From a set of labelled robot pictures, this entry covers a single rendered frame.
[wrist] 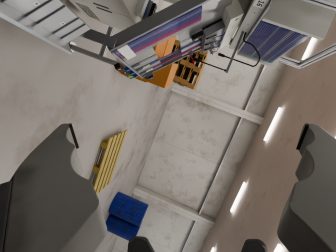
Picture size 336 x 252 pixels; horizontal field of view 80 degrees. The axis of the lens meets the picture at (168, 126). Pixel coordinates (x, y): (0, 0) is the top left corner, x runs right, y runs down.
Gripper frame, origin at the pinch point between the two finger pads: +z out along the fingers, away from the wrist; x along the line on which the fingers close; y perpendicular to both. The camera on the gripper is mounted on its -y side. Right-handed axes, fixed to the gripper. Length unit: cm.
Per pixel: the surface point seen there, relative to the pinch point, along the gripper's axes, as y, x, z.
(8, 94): 46, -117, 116
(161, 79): 89, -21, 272
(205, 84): 293, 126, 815
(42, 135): 98, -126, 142
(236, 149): 541, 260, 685
